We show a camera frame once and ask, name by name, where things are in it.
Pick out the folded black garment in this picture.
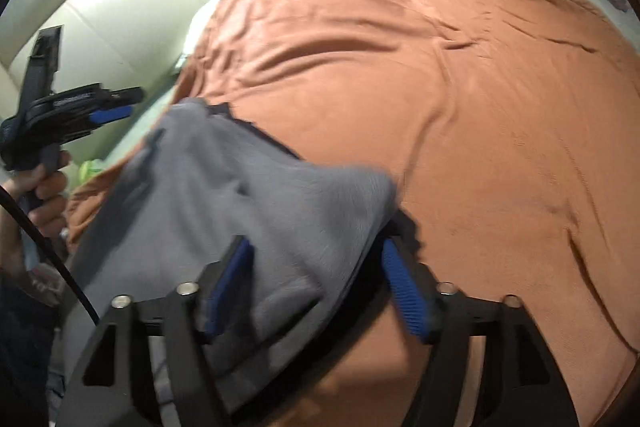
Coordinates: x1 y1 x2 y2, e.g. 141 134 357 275
207 102 423 413

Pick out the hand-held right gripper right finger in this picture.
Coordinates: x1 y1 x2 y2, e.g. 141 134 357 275
381 234 581 427

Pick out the person's left forearm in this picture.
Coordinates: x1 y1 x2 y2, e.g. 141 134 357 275
0 277 57 427

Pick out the grey t-shirt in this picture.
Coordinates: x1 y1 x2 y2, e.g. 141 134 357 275
65 99 401 418

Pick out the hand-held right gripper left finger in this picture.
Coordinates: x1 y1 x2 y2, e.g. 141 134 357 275
55 234 253 427

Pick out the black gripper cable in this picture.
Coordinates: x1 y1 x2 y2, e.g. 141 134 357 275
0 184 101 325

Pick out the orange blanket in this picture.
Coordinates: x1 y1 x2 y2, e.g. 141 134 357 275
65 0 640 427

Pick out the person's left hand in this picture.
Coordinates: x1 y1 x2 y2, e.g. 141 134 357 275
0 164 71 308

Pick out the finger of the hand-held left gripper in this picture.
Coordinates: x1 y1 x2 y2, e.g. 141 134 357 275
100 87 146 106
90 105 135 126

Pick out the green object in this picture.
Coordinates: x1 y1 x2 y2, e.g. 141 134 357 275
75 159 108 188

